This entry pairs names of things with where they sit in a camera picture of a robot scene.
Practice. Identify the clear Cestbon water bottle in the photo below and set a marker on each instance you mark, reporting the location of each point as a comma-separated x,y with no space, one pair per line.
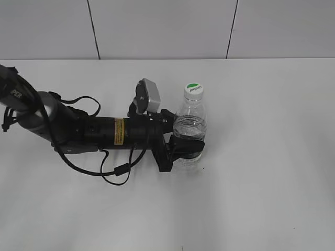
190,123

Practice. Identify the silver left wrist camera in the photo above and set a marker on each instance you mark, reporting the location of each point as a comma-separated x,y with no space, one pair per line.
147,97

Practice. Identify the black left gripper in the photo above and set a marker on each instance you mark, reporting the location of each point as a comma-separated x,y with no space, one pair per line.
146,132

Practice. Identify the white green bottle cap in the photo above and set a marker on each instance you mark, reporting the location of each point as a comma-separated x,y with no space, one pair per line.
193,91

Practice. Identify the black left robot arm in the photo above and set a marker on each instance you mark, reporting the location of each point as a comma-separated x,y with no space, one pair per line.
74,131

